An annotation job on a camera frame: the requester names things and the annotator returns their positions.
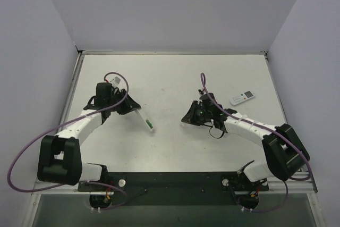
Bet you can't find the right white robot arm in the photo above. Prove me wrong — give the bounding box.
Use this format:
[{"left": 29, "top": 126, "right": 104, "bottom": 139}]
[{"left": 181, "top": 93, "right": 310, "bottom": 183}]

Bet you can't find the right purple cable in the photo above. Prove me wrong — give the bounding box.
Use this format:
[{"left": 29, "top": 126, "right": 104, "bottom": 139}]
[{"left": 199, "top": 72, "right": 313, "bottom": 213}]

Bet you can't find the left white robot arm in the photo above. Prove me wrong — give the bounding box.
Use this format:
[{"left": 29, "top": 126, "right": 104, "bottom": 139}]
[{"left": 37, "top": 82, "right": 141, "bottom": 191}]

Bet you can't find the wide white remote with display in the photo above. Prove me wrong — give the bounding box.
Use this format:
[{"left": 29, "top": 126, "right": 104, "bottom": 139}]
[{"left": 229, "top": 90, "right": 256, "bottom": 106}]

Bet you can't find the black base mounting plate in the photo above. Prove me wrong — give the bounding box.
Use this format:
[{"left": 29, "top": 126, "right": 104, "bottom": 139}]
[{"left": 76, "top": 171, "right": 269, "bottom": 207}]

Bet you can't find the slim white remote control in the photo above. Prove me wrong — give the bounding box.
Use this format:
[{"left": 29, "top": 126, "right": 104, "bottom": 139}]
[{"left": 134, "top": 108, "right": 155, "bottom": 132}]

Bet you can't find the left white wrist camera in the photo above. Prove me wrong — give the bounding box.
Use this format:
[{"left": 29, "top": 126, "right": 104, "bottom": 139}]
[{"left": 109, "top": 77, "right": 121, "bottom": 88}]

